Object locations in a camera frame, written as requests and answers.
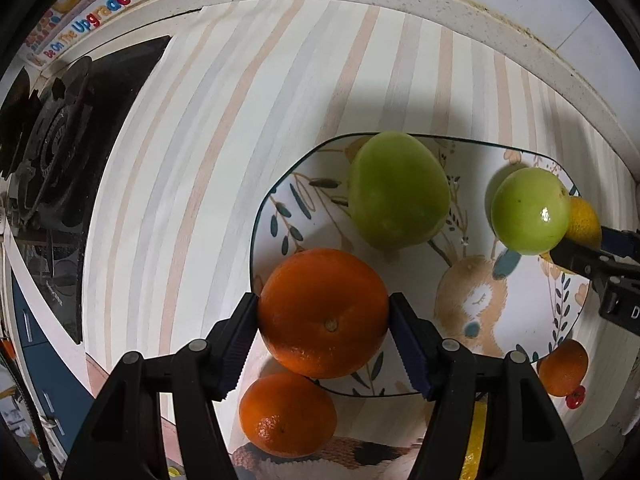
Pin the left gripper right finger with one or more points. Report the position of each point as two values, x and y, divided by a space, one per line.
524 436

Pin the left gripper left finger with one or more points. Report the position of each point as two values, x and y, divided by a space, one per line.
121 436

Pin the yellow lemon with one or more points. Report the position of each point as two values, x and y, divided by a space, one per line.
585 227

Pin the dark orange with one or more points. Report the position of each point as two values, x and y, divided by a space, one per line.
562 371

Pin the small green apple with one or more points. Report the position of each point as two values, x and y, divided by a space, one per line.
530 211

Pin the large green apple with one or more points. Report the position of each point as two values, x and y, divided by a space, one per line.
398 194

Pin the small orange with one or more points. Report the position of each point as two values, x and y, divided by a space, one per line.
323 313
287 415

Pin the upper cherry tomato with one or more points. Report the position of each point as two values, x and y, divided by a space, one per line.
575 399

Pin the blue cabinet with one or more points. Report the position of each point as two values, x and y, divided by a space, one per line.
64 399

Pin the floral oval plate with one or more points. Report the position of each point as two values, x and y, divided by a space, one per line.
463 280

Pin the black gas stove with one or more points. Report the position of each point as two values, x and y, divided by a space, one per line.
55 144

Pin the striped cat placemat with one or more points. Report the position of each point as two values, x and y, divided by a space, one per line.
240 94

